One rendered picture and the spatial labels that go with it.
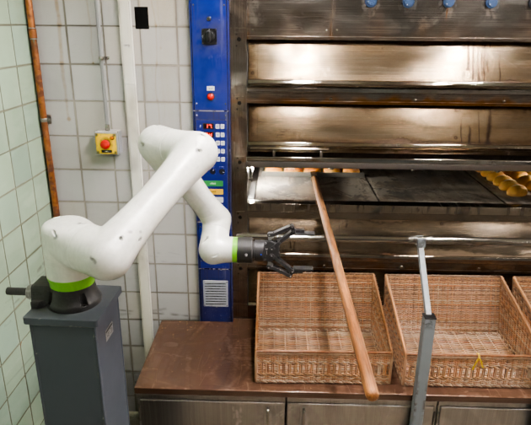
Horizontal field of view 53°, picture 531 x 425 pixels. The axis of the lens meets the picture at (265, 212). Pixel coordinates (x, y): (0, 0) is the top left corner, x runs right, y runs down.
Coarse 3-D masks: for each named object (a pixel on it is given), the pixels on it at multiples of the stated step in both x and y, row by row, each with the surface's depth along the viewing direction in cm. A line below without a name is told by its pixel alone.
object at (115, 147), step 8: (96, 136) 227; (104, 136) 227; (120, 136) 231; (96, 144) 228; (112, 144) 228; (120, 144) 232; (96, 152) 230; (104, 152) 229; (112, 152) 229; (120, 152) 232
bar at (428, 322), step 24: (288, 240) 208; (312, 240) 208; (336, 240) 208; (360, 240) 207; (384, 240) 207; (408, 240) 207; (432, 240) 206; (456, 240) 206; (480, 240) 206; (504, 240) 206; (528, 240) 206; (432, 336) 195
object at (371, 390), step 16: (320, 192) 250; (320, 208) 229; (336, 256) 181; (336, 272) 171; (352, 304) 151; (352, 320) 142; (352, 336) 136; (368, 368) 123; (368, 384) 118; (368, 400) 116
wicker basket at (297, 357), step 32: (320, 288) 250; (352, 288) 251; (256, 320) 224; (288, 320) 252; (320, 320) 252; (384, 320) 224; (256, 352) 211; (288, 352) 211; (320, 352) 210; (352, 352) 210; (384, 352) 210; (352, 384) 215; (384, 384) 215
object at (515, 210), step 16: (256, 208) 244; (272, 208) 244; (288, 208) 243; (304, 208) 243; (336, 208) 243; (352, 208) 242; (368, 208) 242; (384, 208) 242; (400, 208) 242; (416, 208) 242; (432, 208) 241; (448, 208) 241; (464, 208) 241; (480, 208) 241; (496, 208) 241; (512, 208) 240; (528, 208) 240
